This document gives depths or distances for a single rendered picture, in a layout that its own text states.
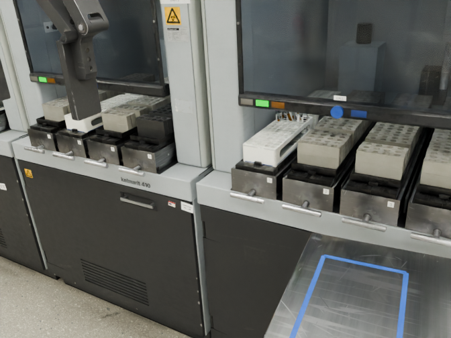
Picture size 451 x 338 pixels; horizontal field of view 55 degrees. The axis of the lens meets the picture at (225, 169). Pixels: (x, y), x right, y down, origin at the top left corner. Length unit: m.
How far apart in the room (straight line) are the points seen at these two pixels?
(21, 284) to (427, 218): 1.83
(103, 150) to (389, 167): 0.89
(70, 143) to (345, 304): 1.14
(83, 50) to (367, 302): 0.56
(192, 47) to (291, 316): 0.81
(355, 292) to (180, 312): 0.99
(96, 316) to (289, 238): 1.06
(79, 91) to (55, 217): 1.48
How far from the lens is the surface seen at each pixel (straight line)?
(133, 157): 1.39
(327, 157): 1.14
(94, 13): 0.39
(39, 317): 2.09
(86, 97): 0.41
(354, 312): 0.72
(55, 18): 0.40
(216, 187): 1.24
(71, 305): 2.09
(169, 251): 1.49
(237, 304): 1.45
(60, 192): 1.76
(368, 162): 1.11
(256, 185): 1.16
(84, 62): 0.39
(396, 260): 0.84
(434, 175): 1.10
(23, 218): 2.06
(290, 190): 1.13
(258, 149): 1.16
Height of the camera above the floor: 1.31
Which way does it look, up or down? 25 degrees down
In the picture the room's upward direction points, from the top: 3 degrees counter-clockwise
